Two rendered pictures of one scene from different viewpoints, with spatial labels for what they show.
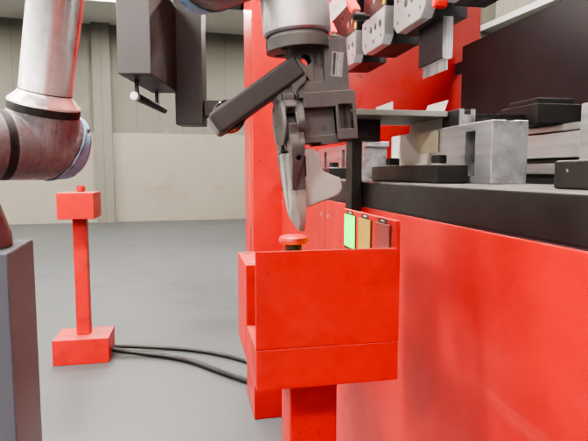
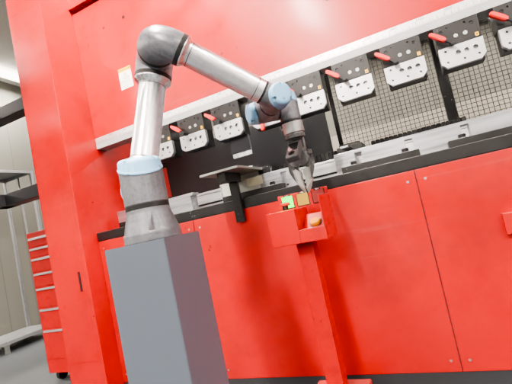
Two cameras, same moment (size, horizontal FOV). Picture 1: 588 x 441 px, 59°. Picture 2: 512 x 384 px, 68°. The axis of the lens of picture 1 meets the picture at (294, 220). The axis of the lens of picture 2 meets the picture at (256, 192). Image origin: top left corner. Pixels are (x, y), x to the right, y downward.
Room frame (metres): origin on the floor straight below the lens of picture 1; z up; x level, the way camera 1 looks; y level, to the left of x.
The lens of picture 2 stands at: (-0.02, 1.20, 0.77)
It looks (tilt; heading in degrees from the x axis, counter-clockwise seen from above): 4 degrees up; 304
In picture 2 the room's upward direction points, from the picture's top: 12 degrees counter-clockwise
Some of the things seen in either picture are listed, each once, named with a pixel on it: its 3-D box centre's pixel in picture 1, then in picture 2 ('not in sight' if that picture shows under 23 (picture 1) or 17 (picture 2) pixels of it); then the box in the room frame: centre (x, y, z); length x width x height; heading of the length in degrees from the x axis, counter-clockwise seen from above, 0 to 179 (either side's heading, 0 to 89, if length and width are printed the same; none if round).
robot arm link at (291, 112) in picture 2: not in sight; (286, 107); (0.59, 0.01, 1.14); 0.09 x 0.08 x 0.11; 54
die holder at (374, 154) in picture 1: (347, 162); (158, 211); (1.56, -0.16, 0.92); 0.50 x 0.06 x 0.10; 11
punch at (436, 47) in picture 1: (435, 49); (241, 146); (1.02, -0.27, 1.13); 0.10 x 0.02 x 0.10; 11
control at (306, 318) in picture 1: (308, 285); (300, 216); (0.65, -0.02, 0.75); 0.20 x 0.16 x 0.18; 11
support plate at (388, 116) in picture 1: (360, 117); (232, 172); (0.99, -0.12, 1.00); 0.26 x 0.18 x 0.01; 101
